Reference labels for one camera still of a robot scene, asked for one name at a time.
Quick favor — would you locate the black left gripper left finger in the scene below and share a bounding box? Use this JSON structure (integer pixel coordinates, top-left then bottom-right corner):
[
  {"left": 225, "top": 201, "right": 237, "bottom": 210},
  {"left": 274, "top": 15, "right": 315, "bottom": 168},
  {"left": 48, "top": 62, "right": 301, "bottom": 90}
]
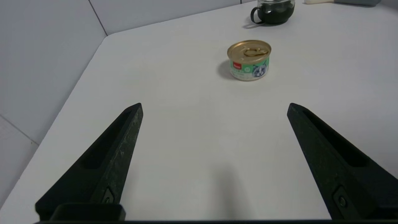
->
[{"left": 35, "top": 103, "right": 143, "bottom": 222}]

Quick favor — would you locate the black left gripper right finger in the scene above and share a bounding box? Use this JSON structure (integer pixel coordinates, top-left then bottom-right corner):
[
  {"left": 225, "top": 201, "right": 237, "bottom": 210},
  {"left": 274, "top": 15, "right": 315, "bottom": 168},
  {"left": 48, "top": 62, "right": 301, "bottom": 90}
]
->
[{"left": 287, "top": 103, "right": 398, "bottom": 220}]

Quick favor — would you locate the gold lid green can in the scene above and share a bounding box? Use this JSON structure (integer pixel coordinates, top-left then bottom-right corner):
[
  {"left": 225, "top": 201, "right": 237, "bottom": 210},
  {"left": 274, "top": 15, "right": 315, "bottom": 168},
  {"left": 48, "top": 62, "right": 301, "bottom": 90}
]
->
[{"left": 227, "top": 40, "right": 272, "bottom": 82}]

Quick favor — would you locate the glass cup black holder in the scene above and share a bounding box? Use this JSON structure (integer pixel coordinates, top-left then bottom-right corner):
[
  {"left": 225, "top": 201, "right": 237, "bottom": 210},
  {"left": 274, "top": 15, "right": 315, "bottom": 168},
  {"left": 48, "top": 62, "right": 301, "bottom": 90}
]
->
[{"left": 251, "top": 0, "right": 295, "bottom": 25}]

